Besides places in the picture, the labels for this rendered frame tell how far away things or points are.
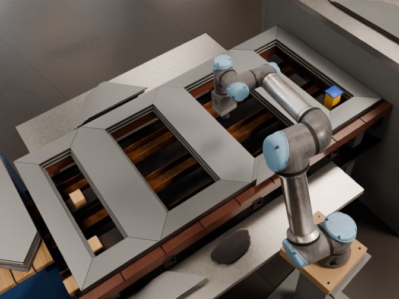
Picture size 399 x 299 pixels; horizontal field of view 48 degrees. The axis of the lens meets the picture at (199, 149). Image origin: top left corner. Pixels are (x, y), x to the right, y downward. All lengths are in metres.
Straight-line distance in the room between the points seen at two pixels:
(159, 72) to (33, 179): 0.92
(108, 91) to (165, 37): 1.67
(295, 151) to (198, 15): 2.96
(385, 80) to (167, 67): 1.14
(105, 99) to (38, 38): 2.08
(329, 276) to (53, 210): 1.13
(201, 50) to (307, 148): 1.37
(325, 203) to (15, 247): 1.30
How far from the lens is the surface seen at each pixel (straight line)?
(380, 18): 2.34
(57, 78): 3.87
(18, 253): 1.91
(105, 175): 1.96
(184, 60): 2.56
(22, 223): 1.97
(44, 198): 1.99
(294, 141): 1.38
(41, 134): 2.39
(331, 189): 2.09
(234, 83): 1.66
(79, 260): 1.79
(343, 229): 1.67
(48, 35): 4.37
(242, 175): 1.87
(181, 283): 1.81
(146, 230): 1.78
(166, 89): 2.25
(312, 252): 1.62
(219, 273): 1.86
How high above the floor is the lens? 2.39
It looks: 51 degrees down
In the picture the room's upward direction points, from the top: 7 degrees counter-clockwise
